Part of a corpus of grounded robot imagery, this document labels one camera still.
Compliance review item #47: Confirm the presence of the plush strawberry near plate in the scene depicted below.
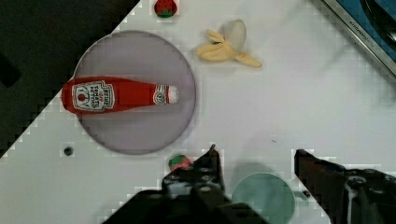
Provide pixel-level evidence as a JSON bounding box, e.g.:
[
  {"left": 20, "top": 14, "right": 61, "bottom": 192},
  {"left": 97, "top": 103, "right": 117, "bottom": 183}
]
[{"left": 154, "top": 0, "right": 178, "bottom": 18}]

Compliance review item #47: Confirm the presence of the red plush ketchup bottle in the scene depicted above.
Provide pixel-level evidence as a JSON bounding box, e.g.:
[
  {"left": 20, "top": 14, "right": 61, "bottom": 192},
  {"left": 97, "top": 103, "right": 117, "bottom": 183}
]
[{"left": 61, "top": 77, "right": 179, "bottom": 115}]

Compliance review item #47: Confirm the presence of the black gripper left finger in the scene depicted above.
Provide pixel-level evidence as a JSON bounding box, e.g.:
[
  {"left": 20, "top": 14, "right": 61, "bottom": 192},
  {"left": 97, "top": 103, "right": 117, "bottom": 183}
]
[{"left": 103, "top": 147, "right": 268, "bottom": 224}]

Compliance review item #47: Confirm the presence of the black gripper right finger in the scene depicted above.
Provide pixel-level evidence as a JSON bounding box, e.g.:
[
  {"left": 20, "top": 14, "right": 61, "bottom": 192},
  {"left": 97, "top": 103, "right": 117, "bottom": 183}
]
[{"left": 294, "top": 149, "right": 396, "bottom": 224}]

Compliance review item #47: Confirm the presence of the green cup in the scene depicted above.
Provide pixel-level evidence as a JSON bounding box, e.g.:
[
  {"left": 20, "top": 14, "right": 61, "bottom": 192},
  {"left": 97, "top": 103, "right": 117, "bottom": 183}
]
[{"left": 232, "top": 173, "right": 309, "bottom": 224}]

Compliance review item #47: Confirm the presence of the grey round plate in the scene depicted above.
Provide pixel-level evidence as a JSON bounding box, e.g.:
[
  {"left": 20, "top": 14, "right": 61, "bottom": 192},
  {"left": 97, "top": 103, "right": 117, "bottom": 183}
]
[{"left": 62, "top": 31, "right": 197, "bottom": 155}]

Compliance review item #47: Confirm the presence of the plush strawberry near cup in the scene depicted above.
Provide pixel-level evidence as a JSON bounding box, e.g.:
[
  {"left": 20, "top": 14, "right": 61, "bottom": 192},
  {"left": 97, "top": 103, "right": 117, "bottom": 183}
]
[{"left": 168, "top": 155, "right": 191, "bottom": 172}]

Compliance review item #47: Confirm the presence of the yellow plush banana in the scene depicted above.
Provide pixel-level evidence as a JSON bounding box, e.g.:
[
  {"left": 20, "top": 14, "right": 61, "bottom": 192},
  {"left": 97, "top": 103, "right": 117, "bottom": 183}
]
[{"left": 195, "top": 20, "right": 262, "bottom": 67}]

